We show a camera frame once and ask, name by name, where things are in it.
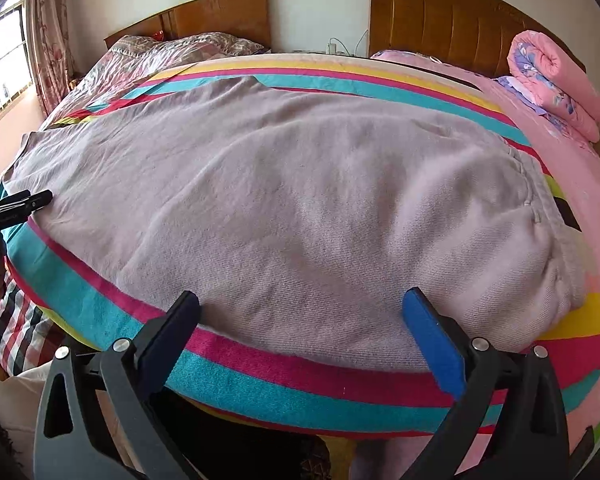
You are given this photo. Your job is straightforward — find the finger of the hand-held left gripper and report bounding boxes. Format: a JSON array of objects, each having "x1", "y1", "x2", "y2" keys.
[
  {"x1": 0, "y1": 190, "x2": 54, "y2": 227},
  {"x1": 0, "y1": 189, "x2": 32, "y2": 209}
]

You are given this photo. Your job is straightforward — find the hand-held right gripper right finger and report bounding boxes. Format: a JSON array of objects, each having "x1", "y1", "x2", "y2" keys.
[{"x1": 401, "y1": 287, "x2": 571, "y2": 480}]

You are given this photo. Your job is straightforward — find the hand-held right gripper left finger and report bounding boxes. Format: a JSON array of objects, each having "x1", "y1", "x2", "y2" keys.
[{"x1": 32, "y1": 290, "x2": 201, "y2": 480}]

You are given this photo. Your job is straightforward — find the mauve pants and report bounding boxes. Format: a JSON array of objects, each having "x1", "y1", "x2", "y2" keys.
[{"x1": 2, "y1": 75, "x2": 588, "y2": 376}]

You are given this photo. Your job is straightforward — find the striped colourful blanket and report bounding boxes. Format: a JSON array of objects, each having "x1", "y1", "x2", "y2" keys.
[{"x1": 5, "y1": 52, "x2": 600, "y2": 441}]

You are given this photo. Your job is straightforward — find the plaid bed sheet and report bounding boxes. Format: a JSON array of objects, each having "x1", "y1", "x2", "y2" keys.
[{"x1": 0, "y1": 180, "x2": 81, "y2": 376}]

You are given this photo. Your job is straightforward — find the barred window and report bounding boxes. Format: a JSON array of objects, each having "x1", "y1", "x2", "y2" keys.
[{"x1": 0, "y1": 0, "x2": 36, "y2": 131}]

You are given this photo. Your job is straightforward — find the pink floral curtain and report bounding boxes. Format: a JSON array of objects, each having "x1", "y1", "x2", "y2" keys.
[{"x1": 25, "y1": 0, "x2": 76, "y2": 116}]

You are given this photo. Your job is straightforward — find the pink bed sheet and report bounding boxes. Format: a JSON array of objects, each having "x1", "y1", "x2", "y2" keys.
[{"x1": 370, "y1": 50, "x2": 600, "y2": 480}]

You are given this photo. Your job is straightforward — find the floral pillow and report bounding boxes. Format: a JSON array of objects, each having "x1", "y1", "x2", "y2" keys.
[{"x1": 177, "y1": 32, "x2": 266, "y2": 58}]

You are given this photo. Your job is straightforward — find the low wooden headboard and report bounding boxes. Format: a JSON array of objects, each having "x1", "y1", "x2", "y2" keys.
[{"x1": 104, "y1": 0, "x2": 272, "y2": 53}]

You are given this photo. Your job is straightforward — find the rolled pink floral quilt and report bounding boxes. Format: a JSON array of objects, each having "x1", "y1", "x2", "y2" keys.
[{"x1": 497, "y1": 30, "x2": 600, "y2": 143}]

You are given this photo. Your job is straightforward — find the tall padded wooden headboard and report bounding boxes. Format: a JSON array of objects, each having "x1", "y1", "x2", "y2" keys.
[{"x1": 369, "y1": 0, "x2": 586, "y2": 81}]

